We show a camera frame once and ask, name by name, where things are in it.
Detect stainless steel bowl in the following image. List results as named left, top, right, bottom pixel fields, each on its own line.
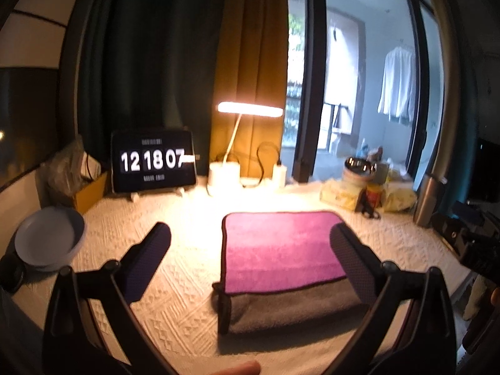
left=344, top=157, right=377, bottom=176

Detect purple and grey towel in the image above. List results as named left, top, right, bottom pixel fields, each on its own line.
left=213, top=211, right=369, bottom=336

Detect mustard yellow curtain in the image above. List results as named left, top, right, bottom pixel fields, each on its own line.
left=208, top=0, right=289, bottom=179

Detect tablet showing clock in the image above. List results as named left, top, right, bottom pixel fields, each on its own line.
left=111, top=129, right=197, bottom=194

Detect grey plastic basin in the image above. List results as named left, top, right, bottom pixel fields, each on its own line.
left=14, top=207, right=87, bottom=273

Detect dark green curtain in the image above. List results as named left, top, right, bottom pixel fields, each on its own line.
left=77, top=0, right=225, bottom=172

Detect white hanging shirt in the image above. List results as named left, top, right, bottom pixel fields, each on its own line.
left=377, top=47, right=417, bottom=124

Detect orange can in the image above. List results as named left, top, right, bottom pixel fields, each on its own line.
left=365, top=183, right=384, bottom=209

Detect white desk lamp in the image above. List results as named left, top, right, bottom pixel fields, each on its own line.
left=207, top=101, right=284, bottom=197

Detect yellow wipes pack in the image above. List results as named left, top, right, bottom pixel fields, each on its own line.
left=381, top=185, right=417, bottom=213

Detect yellow tissue pack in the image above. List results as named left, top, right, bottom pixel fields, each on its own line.
left=319, top=179, right=363, bottom=212

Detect steel thermos bottle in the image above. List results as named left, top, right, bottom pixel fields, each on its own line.
left=413, top=173, right=448, bottom=228

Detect black charging cable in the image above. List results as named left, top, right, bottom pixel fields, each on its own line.
left=212, top=140, right=283, bottom=188

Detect cardboard box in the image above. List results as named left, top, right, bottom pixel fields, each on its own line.
left=73, top=172, right=109, bottom=214

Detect black scissors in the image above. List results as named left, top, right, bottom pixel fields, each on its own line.
left=355, top=191, right=381, bottom=219

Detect white charger plug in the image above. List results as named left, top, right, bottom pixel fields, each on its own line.
left=272, top=160, right=287, bottom=190

